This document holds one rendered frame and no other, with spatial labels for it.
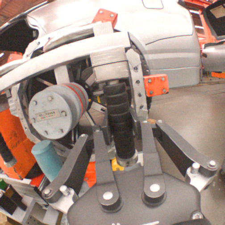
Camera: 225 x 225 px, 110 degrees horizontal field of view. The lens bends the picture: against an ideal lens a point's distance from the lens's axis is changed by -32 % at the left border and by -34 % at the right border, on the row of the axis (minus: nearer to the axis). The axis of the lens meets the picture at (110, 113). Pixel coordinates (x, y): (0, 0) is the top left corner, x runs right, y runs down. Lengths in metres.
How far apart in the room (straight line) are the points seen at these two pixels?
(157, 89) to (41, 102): 0.36
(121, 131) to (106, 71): 0.09
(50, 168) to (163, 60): 0.91
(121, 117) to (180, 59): 0.85
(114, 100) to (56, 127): 0.18
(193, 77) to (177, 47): 0.27
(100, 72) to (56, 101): 0.14
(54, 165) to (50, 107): 0.23
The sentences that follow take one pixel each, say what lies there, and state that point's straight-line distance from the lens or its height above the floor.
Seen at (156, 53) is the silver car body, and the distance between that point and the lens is 0.89.
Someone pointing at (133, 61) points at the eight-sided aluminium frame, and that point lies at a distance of 0.39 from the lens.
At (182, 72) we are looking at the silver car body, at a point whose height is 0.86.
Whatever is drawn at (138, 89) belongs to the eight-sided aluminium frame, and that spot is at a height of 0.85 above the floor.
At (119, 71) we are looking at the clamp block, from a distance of 0.16.
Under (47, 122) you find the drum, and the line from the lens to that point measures 0.31.
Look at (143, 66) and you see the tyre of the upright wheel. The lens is 0.49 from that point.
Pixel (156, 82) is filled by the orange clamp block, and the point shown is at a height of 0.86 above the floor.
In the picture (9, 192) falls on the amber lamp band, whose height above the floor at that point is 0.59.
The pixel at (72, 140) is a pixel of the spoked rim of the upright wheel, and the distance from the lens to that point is 0.61.
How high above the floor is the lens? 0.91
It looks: 18 degrees down
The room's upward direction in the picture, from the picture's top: 12 degrees counter-clockwise
